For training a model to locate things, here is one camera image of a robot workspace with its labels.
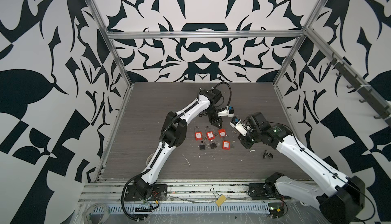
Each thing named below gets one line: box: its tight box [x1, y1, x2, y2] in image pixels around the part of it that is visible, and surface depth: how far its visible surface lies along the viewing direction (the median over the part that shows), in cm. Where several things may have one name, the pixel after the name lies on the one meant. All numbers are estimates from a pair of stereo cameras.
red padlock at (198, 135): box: [194, 126, 204, 142], surface depth 94 cm
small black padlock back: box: [199, 140, 206, 151], surface depth 91 cm
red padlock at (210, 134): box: [205, 126, 215, 141], surface depth 95 cm
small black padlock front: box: [209, 139, 217, 150], surface depth 91 cm
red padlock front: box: [221, 134, 231, 151], surface depth 91 cm
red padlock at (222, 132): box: [217, 128, 227, 138], surface depth 92 cm
